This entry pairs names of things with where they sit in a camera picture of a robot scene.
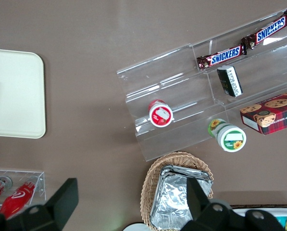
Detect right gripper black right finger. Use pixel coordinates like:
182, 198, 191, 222
181, 178, 245, 231

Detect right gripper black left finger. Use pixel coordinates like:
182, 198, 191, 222
6, 178, 79, 231

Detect oval tan wicker basket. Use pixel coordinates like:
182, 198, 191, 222
139, 151, 215, 229

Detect white foam tray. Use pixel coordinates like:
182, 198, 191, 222
229, 207, 287, 231

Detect beige plastic tray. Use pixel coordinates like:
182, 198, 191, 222
0, 48, 47, 139

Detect clear acrylic bottle rack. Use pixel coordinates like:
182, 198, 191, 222
0, 168, 47, 213

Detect stacked aluminium foil trays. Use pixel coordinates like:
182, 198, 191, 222
150, 165, 214, 230

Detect dark brown mat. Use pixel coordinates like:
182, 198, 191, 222
229, 204, 287, 209

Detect green lid yogurt cup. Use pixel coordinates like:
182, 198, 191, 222
207, 118, 248, 153

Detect teal snack packet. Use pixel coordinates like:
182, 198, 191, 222
275, 216, 287, 231

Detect red lid yogurt cup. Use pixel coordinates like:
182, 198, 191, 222
148, 99, 175, 128

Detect clear acrylic step display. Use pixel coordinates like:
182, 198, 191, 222
116, 8, 287, 163

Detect red tartan cookie box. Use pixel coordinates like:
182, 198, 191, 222
239, 89, 287, 136

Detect black box white label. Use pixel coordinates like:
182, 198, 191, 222
216, 65, 244, 98

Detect Snickers chocolate bar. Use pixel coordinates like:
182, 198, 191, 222
196, 44, 248, 71
240, 14, 287, 50

